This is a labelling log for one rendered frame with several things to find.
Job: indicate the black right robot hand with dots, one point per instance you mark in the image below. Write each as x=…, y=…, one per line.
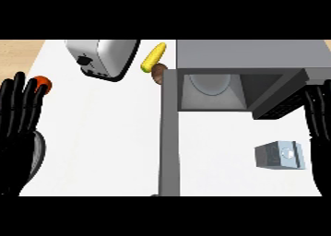
x=324, y=135

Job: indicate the grey microwave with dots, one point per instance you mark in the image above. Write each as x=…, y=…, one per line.
x=244, y=76

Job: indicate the silver toaster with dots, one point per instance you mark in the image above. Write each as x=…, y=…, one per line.
x=107, y=58

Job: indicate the grey microwave door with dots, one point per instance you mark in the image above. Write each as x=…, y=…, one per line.
x=169, y=132

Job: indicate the yellow corn cob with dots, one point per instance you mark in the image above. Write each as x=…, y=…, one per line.
x=154, y=57

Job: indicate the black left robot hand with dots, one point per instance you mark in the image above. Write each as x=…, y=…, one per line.
x=11, y=123

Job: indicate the orange round fruit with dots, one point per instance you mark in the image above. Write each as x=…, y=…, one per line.
x=44, y=81

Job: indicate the brown potato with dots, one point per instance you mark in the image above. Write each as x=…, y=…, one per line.
x=159, y=73

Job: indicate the pale grey milk carton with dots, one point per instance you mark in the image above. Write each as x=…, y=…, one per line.
x=281, y=155

